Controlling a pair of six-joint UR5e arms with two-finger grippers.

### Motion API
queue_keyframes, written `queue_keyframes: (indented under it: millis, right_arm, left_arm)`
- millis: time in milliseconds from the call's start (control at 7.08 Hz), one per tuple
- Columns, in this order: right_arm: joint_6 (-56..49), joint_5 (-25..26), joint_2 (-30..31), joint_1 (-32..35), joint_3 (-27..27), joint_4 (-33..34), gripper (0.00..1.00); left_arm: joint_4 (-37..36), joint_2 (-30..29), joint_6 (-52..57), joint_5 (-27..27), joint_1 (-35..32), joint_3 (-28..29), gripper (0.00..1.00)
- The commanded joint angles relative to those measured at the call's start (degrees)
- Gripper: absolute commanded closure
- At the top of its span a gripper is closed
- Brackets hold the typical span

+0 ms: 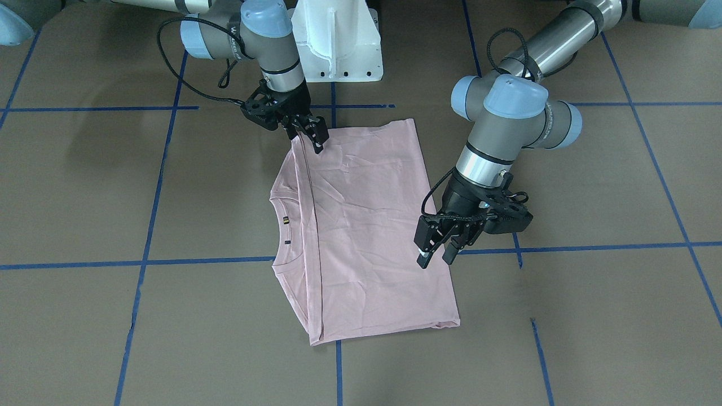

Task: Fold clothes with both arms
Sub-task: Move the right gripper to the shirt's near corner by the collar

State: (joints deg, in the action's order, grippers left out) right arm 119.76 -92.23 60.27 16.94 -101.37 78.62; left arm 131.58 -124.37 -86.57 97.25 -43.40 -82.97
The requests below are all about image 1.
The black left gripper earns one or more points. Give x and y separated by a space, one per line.
458 198

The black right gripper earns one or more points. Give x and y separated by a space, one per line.
294 104

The pink Snoopy t-shirt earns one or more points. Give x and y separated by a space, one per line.
347 217

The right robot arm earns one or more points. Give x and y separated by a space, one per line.
239 31

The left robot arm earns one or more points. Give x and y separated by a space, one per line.
512 111

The white pillar with base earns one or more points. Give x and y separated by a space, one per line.
338 41

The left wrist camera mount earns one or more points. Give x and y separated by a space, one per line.
507 212

